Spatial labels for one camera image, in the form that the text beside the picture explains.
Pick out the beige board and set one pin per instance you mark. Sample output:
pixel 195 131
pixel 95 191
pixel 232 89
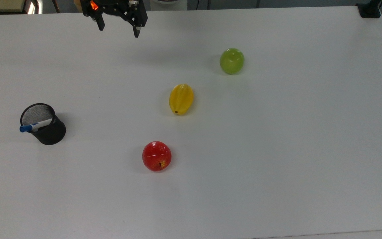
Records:
pixel 0 5

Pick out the green toy apple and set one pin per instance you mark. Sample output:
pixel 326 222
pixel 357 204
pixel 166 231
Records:
pixel 231 61

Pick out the white marker pen blue cap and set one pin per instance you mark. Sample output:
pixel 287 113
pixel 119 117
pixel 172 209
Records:
pixel 36 126

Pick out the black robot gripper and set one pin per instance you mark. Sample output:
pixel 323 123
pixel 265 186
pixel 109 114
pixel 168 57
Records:
pixel 118 7

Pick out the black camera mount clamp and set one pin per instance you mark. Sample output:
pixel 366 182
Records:
pixel 369 10

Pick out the red toy apple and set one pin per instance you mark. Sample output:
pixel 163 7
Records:
pixel 157 156

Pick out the black mesh pen cup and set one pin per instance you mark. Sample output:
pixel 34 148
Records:
pixel 51 131

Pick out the yellow toy starfruit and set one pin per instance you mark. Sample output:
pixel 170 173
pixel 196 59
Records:
pixel 181 99

